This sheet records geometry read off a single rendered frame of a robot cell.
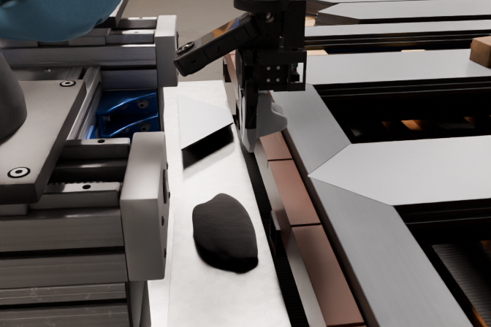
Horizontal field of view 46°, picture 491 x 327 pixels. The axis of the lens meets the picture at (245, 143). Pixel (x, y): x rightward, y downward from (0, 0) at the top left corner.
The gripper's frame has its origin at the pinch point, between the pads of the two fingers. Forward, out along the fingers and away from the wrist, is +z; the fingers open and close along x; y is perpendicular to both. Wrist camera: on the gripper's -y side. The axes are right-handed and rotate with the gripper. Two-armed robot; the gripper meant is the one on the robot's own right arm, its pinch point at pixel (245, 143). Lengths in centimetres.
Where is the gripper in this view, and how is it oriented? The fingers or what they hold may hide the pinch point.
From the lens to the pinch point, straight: 78.9
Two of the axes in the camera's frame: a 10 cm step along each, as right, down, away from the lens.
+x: -1.3, -4.4, 8.9
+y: 9.9, -0.6, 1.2
